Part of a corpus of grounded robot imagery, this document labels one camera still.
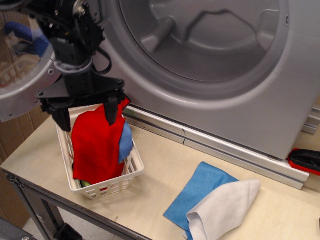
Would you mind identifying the light green cloth black trim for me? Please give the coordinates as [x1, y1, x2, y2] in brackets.
[79, 180, 91, 188]

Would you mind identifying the metal table frame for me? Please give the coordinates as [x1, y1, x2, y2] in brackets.
[1, 167, 148, 240]

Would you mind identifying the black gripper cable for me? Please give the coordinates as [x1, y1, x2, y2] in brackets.
[92, 47, 113, 76]

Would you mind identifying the white cloth on table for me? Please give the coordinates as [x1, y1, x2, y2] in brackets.
[186, 179, 261, 240]

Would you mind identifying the small blue cloth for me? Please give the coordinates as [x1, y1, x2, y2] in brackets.
[118, 121, 133, 164]

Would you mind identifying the blue cloth on table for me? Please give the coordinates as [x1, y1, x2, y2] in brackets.
[163, 162, 238, 240]

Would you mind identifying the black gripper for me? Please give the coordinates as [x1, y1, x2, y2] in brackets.
[36, 70, 126, 132]

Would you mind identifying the black box under table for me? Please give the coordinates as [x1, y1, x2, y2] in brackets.
[54, 223, 83, 240]

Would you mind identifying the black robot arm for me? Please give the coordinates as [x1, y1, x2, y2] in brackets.
[20, 0, 126, 132]

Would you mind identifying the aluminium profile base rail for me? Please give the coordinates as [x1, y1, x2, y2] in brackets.
[61, 81, 320, 190]

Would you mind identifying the red and black tool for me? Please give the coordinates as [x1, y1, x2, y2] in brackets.
[287, 148, 320, 176]

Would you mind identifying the red felt cloth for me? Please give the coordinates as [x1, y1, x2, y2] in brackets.
[71, 103, 126, 185]

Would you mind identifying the red cloth with black trim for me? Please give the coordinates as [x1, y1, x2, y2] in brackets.
[121, 96, 132, 110]

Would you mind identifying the white plastic basket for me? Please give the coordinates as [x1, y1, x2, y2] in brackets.
[54, 103, 145, 200]

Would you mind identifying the grey toy laundry machine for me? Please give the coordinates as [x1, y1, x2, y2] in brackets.
[88, 0, 320, 159]

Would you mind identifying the round transparent machine door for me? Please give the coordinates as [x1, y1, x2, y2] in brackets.
[0, 11, 61, 122]

